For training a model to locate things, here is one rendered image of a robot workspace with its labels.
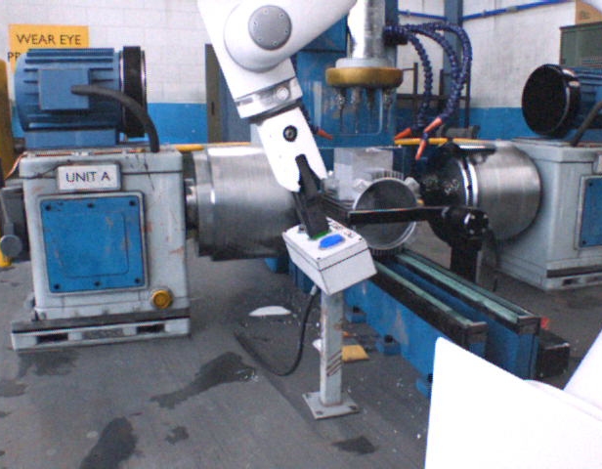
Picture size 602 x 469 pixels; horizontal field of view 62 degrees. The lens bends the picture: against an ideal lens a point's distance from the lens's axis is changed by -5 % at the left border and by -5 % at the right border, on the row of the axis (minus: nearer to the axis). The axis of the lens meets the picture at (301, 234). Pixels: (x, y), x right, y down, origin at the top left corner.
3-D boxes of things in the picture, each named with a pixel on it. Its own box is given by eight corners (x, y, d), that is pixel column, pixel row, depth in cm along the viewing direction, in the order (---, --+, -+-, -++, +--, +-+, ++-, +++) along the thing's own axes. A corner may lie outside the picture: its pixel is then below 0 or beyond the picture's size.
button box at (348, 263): (291, 261, 82) (279, 231, 80) (332, 242, 83) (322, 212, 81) (328, 297, 66) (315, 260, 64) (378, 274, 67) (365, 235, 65)
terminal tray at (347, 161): (332, 178, 131) (332, 149, 129) (371, 176, 134) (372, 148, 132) (350, 184, 119) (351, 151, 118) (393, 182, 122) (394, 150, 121)
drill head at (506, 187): (390, 234, 141) (394, 139, 136) (515, 225, 153) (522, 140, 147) (439, 257, 118) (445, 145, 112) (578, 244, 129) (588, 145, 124)
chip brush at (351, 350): (313, 320, 112) (313, 318, 112) (335, 319, 113) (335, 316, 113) (343, 363, 92) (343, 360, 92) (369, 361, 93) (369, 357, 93)
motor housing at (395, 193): (316, 239, 133) (316, 163, 129) (385, 234, 138) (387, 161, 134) (344, 260, 114) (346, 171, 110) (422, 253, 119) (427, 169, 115)
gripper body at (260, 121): (309, 92, 63) (338, 178, 66) (286, 95, 72) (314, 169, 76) (251, 114, 62) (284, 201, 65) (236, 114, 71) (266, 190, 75)
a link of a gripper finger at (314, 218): (320, 186, 68) (336, 233, 70) (313, 183, 71) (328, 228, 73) (297, 195, 67) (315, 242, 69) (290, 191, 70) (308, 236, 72)
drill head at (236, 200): (136, 251, 123) (129, 144, 118) (285, 240, 133) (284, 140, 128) (134, 282, 100) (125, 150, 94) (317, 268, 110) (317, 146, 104)
